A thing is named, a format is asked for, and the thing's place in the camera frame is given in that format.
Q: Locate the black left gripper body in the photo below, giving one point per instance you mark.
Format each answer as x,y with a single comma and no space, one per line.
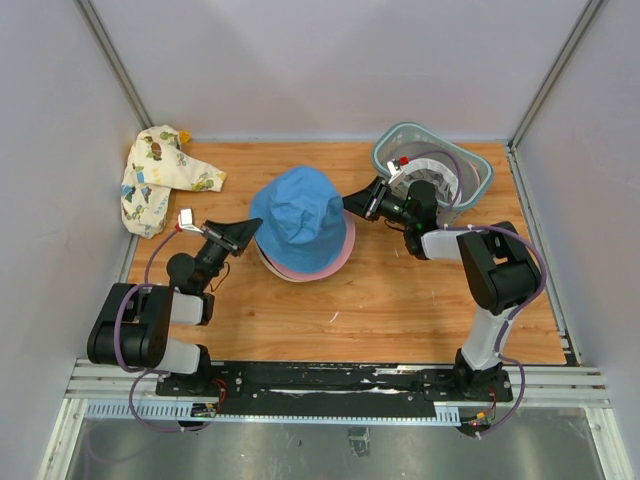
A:
214,252

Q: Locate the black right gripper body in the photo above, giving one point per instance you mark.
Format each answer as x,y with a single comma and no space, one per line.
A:
385,205

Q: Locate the pink bucket hat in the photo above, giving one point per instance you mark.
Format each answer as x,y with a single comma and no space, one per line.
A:
335,266

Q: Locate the blue hat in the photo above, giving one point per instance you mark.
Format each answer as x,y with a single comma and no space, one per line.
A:
303,225

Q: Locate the grey hat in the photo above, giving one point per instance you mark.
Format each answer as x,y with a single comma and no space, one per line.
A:
441,172

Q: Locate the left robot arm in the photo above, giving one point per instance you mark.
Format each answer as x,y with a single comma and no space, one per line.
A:
132,329

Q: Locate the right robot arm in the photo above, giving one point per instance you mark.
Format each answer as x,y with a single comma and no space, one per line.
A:
504,273

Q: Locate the grey plastic basket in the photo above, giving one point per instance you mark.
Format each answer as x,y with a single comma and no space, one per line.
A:
409,152

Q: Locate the cartoon print cloth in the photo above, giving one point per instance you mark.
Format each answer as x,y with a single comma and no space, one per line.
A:
156,166

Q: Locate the small yellow object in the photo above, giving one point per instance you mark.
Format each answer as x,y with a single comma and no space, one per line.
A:
184,137

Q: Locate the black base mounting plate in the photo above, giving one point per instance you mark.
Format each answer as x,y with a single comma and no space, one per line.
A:
335,390

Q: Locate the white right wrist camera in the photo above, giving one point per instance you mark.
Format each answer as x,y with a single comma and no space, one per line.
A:
396,170

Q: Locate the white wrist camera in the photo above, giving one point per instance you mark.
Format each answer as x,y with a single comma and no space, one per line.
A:
396,170
186,222

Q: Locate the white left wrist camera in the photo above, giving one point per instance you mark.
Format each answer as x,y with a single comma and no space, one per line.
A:
186,222

